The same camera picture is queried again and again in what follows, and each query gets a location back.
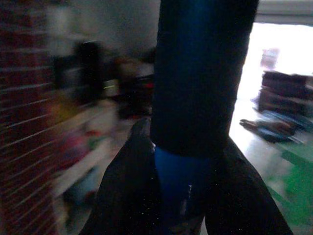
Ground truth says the dark red brick wall panel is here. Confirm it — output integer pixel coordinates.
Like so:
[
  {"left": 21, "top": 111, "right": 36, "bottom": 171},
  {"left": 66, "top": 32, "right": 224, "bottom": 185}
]
[{"left": 0, "top": 0, "right": 59, "bottom": 235}]

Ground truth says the blue broom handle black grip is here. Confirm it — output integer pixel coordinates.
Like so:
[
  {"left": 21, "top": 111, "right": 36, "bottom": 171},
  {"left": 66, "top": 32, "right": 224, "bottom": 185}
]
[{"left": 150, "top": 0, "right": 259, "bottom": 235}]

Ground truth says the blue cloth heap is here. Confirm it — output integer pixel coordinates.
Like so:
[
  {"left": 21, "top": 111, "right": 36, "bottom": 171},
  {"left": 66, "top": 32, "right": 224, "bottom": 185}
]
[{"left": 239, "top": 109, "right": 313, "bottom": 144}]

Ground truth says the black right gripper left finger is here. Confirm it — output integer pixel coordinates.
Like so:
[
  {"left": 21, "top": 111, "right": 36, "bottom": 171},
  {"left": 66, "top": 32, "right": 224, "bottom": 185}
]
[{"left": 79, "top": 117, "right": 163, "bottom": 235}]

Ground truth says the green floor mat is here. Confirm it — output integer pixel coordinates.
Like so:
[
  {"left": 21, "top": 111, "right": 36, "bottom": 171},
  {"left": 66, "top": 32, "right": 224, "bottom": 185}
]
[{"left": 265, "top": 141, "right": 313, "bottom": 227}]

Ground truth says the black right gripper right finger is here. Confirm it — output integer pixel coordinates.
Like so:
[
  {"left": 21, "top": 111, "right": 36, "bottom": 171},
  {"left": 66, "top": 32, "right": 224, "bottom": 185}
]
[{"left": 204, "top": 138, "right": 293, "bottom": 235}]

